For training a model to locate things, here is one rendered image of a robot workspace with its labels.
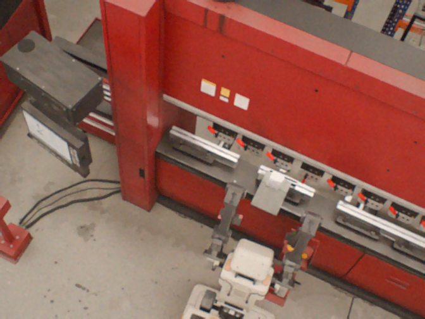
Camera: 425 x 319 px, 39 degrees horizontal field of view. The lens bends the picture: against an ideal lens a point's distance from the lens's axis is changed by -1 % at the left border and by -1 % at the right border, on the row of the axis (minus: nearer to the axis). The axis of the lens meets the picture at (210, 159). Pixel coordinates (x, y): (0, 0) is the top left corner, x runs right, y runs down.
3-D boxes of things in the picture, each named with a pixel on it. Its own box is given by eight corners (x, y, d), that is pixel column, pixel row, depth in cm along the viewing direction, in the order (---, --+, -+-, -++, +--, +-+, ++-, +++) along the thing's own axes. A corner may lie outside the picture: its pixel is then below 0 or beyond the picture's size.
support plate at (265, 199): (250, 204, 385) (250, 203, 384) (265, 172, 397) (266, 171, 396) (276, 216, 382) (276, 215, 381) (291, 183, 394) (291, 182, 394)
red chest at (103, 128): (75, 135, 513) (59, 62, 426) (105, 93, 536) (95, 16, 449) (126, 159, 506) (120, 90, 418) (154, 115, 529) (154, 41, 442)
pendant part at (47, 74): (28, 140, 382) (-3, 57, 308) (54, 115, 393) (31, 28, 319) (86, 185, 370) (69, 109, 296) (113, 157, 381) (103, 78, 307)
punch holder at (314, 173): (296, 174, 377) (302, 161, 362) (301, 164, 381) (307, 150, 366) (319, 184, 375) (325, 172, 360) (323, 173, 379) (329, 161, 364)
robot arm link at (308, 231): (299, 227, 308) (318, 234, 307) (305, 207, 317) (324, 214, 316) (279, 268, 343) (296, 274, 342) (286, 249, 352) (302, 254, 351)
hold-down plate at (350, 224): (334, 222, 396) (336, 220, 393) (337, 215, 399) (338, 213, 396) (377, 241, 392) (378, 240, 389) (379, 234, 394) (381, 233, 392)
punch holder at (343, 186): (326, 187, 374) (332, 175, 360) (331, 176, 378) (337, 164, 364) (348, 197, 372) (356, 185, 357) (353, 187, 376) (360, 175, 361)
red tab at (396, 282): (384, 280, 413) (388, 277, 407) (385, 278, 414) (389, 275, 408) (405, 290, 411) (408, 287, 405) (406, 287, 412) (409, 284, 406)
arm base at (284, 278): (273, 282, 338) (293, 290, 337) (278, 269, 337) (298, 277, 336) (274, 278, 347) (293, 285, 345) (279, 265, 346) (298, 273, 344)
